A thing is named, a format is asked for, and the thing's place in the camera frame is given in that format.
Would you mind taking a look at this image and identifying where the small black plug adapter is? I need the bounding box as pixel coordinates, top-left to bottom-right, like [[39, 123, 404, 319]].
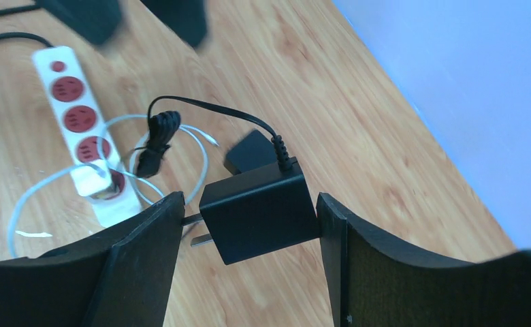
[[134, 95, 321, 266]]

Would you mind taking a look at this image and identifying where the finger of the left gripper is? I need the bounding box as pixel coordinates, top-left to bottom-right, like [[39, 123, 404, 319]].
[[142, 0, 208, 48]]

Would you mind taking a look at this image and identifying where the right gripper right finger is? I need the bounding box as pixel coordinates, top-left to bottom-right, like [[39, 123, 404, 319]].
[[317, 193, 531, 326]]

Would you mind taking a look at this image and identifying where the white USB charger with cable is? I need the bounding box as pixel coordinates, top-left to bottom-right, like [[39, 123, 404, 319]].
[[7, 114, 219, 258]]

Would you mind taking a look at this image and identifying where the white red power strip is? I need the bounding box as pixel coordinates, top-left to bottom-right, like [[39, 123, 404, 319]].
[[31, 46, 142, 228]]

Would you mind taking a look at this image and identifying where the large black power adapter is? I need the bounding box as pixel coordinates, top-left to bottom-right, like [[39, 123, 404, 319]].
[[223, 129, 277, 175]]

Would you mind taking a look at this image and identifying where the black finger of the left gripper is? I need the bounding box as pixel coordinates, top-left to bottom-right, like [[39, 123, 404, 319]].
[[35, 0, 124, 46]]

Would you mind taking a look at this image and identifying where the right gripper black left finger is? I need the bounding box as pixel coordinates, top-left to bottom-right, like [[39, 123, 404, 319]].
[[0, 191, 185, 326]]

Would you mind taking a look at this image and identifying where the black power strip cord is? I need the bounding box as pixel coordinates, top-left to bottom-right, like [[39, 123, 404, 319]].
[[0, 31, 54, 50]]

